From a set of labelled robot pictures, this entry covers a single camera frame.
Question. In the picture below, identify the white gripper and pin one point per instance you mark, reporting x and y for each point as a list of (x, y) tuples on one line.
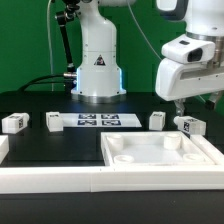
[(176, 81)]

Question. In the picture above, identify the white square table top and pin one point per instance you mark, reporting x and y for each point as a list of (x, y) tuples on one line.
[(151, 149)]

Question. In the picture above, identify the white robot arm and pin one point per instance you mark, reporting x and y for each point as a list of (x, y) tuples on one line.
[(99, 79)]

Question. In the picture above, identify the white sheet with tags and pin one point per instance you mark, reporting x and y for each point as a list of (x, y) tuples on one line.
[(100, 120)]

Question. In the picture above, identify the white U-shaped fence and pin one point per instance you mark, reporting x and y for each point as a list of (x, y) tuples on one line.
[(117, 178)]

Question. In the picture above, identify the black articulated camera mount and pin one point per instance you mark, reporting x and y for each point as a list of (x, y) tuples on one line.
[(63, 17)]

